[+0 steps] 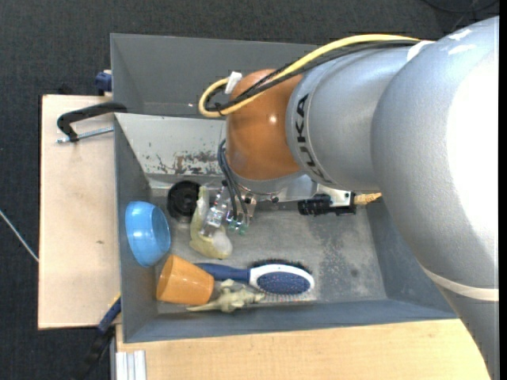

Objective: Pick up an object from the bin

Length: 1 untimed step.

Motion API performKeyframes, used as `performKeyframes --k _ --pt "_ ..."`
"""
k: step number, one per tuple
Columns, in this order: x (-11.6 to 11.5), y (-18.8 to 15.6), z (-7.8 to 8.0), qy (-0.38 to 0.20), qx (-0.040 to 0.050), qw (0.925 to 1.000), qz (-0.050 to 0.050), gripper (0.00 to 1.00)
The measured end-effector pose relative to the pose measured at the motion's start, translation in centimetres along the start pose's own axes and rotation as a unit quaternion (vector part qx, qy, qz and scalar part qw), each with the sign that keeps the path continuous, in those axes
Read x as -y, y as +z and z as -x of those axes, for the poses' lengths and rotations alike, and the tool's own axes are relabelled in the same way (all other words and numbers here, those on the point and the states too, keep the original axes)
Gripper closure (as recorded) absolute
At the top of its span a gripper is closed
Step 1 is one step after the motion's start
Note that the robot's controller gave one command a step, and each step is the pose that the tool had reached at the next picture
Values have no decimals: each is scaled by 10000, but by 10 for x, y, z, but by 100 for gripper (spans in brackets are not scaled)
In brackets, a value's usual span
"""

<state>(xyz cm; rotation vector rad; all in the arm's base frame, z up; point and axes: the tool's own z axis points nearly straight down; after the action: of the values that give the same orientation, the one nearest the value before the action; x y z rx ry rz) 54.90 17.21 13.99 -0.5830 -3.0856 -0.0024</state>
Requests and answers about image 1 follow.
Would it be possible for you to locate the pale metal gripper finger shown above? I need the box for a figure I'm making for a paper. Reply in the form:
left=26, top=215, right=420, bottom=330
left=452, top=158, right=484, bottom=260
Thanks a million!
left=202, top=207, right=233, bottom=254
left=212, top=188, right=231, bottom=215

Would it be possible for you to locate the pale yellow soft toy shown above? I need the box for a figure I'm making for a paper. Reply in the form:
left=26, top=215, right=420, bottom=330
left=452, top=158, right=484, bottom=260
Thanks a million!
left=189, top=185, right=234, bottom=260

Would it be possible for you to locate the black round ribbed cap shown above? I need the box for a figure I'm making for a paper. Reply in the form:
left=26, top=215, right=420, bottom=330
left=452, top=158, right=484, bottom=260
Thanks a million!
left=166, top=180, right=202, bottom=223

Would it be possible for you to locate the grey metal bin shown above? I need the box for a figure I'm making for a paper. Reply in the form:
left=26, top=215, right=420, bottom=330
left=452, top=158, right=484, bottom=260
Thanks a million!
left=109, top=32, right=457, bottom=344

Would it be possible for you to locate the orange cup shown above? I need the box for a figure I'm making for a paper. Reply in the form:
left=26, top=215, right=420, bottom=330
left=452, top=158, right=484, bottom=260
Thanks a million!
left=155, top=254, right=216, bottom=306

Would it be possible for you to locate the blue bowl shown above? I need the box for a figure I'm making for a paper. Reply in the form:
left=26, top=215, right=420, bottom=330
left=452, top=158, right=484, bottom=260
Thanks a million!
left=124, top=200, right=172, bottom=268

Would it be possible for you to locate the pale yellow toy skeleton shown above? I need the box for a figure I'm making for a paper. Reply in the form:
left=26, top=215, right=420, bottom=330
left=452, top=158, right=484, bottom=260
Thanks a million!
left=185, top=278, right=266, bottom=314

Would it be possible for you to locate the blue and white hairbrush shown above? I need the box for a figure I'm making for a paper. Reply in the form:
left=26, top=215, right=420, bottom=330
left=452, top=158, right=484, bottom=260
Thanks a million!
left=195, top=258, right=316, bottom=302

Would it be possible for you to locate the pale wood flat board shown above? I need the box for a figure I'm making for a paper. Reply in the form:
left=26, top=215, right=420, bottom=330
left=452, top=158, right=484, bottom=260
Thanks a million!
left=38, top=94, right=122, bottom=330

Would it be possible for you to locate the black cylinder on white bracket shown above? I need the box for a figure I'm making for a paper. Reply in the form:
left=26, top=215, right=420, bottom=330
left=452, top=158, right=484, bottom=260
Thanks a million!
left=297, top=188, right=383, bottom=217

